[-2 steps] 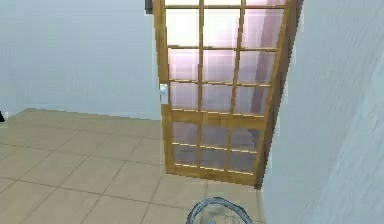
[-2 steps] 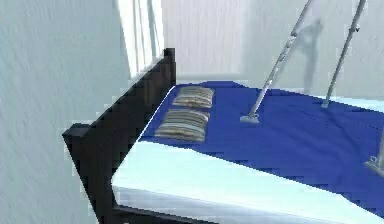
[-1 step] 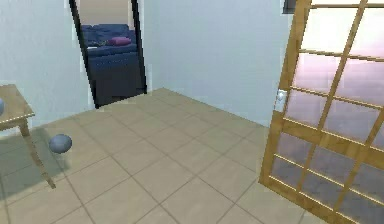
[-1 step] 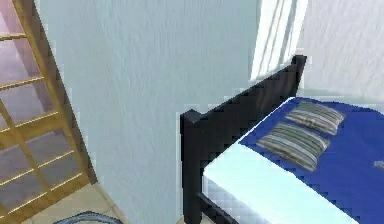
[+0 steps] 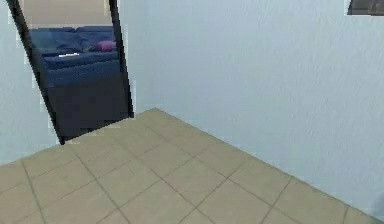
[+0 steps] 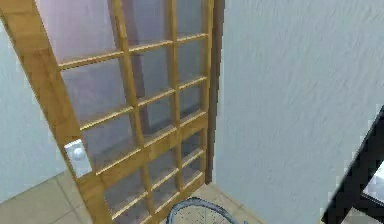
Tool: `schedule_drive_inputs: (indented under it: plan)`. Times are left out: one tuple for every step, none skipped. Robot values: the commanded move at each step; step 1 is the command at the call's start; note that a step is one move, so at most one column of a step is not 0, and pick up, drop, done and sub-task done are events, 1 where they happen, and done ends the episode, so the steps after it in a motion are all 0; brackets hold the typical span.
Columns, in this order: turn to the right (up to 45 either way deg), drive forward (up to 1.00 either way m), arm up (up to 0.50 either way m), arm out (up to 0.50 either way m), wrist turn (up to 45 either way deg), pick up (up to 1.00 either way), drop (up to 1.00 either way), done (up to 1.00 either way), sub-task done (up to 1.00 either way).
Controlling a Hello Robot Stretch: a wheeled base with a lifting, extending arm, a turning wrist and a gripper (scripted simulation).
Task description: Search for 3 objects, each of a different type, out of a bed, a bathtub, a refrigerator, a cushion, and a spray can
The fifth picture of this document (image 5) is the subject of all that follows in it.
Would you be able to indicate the blue sofa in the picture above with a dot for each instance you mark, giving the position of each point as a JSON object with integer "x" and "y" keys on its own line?
{"x": 80, "y": 68}

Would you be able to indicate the purple cushion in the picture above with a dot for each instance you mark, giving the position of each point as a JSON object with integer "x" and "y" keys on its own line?
{"x": 106, "y": 45}

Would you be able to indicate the dark framed wall picture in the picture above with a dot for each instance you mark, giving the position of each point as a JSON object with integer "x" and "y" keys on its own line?
{"x": 366, "y": 7}

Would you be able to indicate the white flat object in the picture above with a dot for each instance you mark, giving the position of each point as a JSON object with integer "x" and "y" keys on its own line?
{"x": 69, "y": 55}

